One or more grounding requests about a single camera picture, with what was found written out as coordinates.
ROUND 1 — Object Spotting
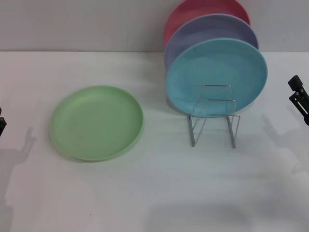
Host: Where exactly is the purple plastic plate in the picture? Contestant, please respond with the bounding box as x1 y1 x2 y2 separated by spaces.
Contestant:
164 14 259 71

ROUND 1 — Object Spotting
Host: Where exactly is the light blue plastic plate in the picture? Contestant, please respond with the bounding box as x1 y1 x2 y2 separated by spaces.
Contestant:
165 37 268 119

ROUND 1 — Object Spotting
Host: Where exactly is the green plastic plate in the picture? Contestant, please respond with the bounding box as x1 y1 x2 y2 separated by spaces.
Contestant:
49 85 145 163

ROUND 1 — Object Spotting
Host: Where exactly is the chrome wire plate rack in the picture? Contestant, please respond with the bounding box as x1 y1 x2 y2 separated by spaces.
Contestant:
188 84 241 148

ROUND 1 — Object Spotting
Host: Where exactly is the red plastic plate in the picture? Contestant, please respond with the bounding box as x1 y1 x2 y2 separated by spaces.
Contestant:
163 0 251 49

